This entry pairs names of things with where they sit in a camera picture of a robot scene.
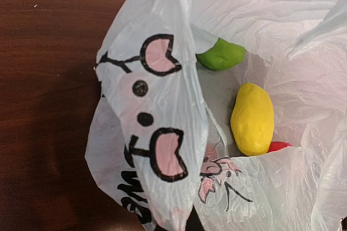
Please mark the light blue printed plastic bag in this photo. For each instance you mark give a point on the light blue printed plastic bag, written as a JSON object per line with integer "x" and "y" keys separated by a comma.
{"x": 160, "y": 142}

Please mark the yellow mango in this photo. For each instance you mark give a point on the yellow mango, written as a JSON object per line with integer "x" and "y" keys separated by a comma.
{"x": 252, "y": 120}

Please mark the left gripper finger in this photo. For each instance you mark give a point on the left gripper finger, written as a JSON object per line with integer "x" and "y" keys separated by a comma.
{"x": 193, "y": 222}

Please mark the red apple with stem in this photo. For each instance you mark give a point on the red apple with stem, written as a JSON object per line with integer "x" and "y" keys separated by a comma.
{"x": 276, "y": 146}

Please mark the green apple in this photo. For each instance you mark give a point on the green apple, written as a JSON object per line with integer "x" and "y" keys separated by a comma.
{"x": 222, "y": 56}

